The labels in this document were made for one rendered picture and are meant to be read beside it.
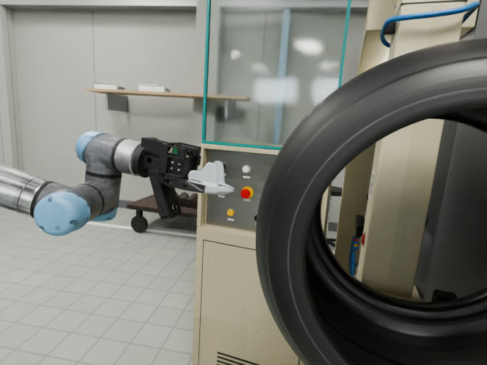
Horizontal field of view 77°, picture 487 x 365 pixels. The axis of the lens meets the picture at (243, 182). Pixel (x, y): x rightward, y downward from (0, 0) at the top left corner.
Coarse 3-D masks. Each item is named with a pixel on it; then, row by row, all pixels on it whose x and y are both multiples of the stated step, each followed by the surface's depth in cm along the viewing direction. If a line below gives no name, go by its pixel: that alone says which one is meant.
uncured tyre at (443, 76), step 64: (384, 64) 41; (448, 64) 36; (320, 128) 42; (384, 128) 38; (320, 192) 41; (256, 256) 51; (320, 256) 72; (320, 320) 46; (384, 320) 70; (448, 320) 66
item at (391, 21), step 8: (456, 8) 64; (464, 8) 64; (472, 8) 64; (400, 16) 68; (408, 16) 67; (416, 16) 67; (424, 16) 66; (432, 16) 66; (440, 16) 66; (464, 16) 72; (384, 24) 73; (392, 24) 75; (384, 32) 75; (392, 32) 75; (384, 40) 82
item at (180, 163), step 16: (144, 144) 62; (160, 144) 61; (176, 144) 63; (144, 160) 63; (160, 160) 60; (176, 160) 60; (192, 160) 62; (144, 176) 65; (160, 176) 61; (176, 176) 59
